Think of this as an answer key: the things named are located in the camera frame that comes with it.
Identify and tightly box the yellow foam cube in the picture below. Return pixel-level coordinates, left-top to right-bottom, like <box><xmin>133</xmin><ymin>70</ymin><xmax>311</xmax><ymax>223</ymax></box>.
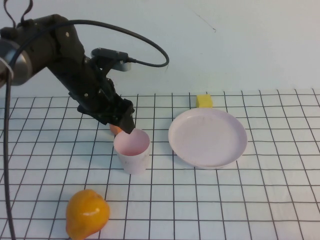
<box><xmin>196</xmin><ymin>94</ymin><xmax>214</xmax><ymax>109</ymax></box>

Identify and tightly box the long black camera cable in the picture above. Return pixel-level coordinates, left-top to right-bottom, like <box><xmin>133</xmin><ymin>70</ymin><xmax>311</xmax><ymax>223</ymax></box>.
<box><xmin>2</xmin><ymin>19</ymin><xmax>170</xmax><ymax>240</ymax></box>

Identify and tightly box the white black-grid tablecloth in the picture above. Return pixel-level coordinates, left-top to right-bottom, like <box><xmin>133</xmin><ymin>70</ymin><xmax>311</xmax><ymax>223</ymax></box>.
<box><xmin>0</xmin><ymin>88</ymin><xmax>320</xmax><ymax>240</ymax></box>

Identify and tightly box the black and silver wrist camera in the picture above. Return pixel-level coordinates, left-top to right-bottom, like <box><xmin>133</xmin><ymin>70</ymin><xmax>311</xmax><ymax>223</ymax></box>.
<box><xmin>90</xmin><ymin>47</ymin><xmax>132</xmax><ymax>73</ymax></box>

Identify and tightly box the looped black arm cable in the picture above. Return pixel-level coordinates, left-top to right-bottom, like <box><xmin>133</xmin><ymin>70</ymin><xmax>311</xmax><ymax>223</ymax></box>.
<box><xmin>3</xmin><ymin>0</ymin><xmax>34</xmax><ymax>27</ymax></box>

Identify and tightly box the orange foam cube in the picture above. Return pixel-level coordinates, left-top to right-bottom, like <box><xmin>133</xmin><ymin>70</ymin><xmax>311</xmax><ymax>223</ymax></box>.
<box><xmin>109</xmin><ymin>123</ymin><xmax>123</xmax><ymax>136</ymax></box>

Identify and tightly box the pink round plate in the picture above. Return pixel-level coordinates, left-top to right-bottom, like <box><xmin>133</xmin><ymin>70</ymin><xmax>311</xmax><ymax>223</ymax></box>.
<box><xmin>168</xmin><ymin>107</ymin><xmax>248</xmax><ymax>170</ymax></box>

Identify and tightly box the orange pear-shaped toy fruit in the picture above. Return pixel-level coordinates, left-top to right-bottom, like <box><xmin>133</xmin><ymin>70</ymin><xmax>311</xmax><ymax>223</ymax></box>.
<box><xmin>65</xmin><ymin>189</ymin><xmax>111</xmax><ymax>240</ymax></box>

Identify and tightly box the pink plastic cup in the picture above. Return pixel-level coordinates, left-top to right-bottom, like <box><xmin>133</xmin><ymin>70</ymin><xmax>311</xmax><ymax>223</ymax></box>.
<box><xmin>113</xmin><ymin>128</ymin><xmax>151</xmax><ymax>175</ymax></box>

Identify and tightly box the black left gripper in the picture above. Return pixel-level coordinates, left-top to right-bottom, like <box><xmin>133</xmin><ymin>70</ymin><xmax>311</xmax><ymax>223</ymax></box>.
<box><xmin>48</xmin><ymin>53</ymin><xmax>136</xmax><ymax>135</ymax></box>

